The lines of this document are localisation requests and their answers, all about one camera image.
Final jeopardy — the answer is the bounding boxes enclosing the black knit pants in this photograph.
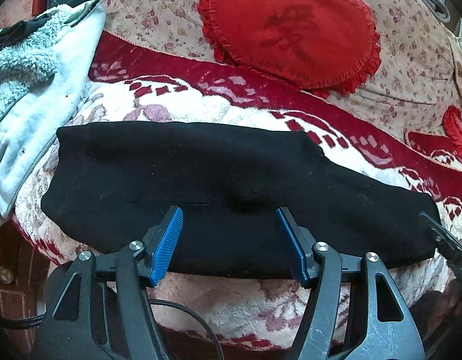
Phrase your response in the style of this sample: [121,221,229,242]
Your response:
[40,121,438,279]

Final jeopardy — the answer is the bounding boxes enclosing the red white plush blanket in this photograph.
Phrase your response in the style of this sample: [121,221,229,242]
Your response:
[12,32,462,352]

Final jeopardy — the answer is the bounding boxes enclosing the floral beige bed quilt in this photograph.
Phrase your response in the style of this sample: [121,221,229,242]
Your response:
[106,0,462,134]

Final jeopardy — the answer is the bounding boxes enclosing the light blue fleece jacket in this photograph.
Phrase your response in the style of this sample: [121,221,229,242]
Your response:
[0,0,106,226]

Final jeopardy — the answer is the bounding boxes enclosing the red heart ruffled pillow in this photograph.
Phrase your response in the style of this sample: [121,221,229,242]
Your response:
[198,0,381,97]

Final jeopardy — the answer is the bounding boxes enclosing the black garment behind jacket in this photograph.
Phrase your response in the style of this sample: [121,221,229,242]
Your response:
[0,15,50,51]

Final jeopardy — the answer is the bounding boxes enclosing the black cable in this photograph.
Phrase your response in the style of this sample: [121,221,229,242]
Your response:
[0,298,226,360]

